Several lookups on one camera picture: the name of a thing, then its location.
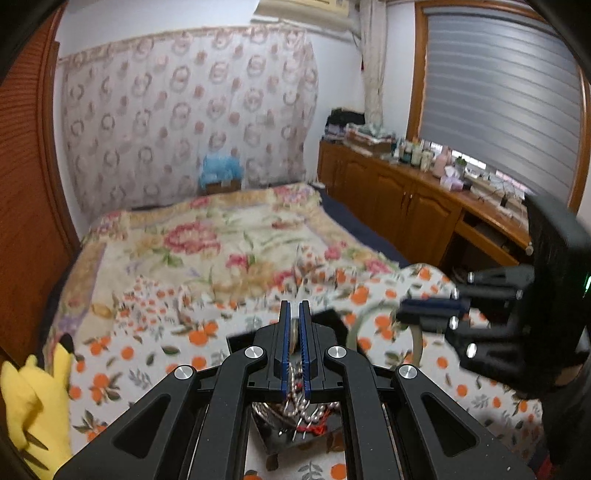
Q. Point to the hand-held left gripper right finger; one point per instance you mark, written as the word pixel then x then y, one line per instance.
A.
pixel 304 360

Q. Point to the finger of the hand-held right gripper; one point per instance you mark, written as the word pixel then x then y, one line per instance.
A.
pixel 434 303
pixel 485 346

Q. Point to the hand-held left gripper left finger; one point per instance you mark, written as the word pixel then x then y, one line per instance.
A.
pixel 285 360

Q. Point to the silver bangles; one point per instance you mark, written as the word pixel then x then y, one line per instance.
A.
pixel 265 411

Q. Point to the pale green bangle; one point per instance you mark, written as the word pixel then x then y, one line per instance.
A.
pixel 358 323

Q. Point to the black jewelry box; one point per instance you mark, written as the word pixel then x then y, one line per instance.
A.
pixel 277 443

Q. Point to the dark blue bed sheet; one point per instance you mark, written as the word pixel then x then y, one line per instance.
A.
pixel 360 226

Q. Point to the long wooden cabinet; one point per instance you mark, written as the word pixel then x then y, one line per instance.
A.
pixel 392 198

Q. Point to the pale purple tissue pack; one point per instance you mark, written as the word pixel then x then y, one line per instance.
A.
pixel 451 181

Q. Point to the green cap bottle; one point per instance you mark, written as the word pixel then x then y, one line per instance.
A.
pixel 461 167

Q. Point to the pink bottle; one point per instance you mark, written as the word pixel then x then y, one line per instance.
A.
pixel 442 164

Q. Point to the orange print tablecloth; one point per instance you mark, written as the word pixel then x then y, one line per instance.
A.
pixel 138 364

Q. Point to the group of cosmetic bottles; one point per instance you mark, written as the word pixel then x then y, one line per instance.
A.
pixel 415 154

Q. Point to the floral blanket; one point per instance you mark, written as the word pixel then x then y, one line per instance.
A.
pixel 184 240

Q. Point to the small cardboard box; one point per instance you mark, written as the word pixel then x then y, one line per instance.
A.
pixel 224 187

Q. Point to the stack of folded clothes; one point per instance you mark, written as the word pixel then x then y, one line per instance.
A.
pixel 355 131

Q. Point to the grey window blind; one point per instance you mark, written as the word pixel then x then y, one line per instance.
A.
pixel 498 92

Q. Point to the blue plush toy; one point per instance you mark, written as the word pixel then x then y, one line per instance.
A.
pixel 221 168

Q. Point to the cream window curtain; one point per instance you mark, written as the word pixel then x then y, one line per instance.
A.
pixel 373 69

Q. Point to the yellow plush toy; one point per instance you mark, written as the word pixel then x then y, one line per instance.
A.
pixel 27 406

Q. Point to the wooden louvered wardrobe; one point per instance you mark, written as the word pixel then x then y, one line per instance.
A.
pixel 27 184

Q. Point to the cream air conditioner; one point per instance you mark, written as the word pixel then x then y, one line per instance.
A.
pixel 318 14

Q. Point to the wooden window frame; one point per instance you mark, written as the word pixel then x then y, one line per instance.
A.
pixel 415 92

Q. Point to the patterned wall curtain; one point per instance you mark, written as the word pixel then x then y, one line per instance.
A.
pixel 161 115

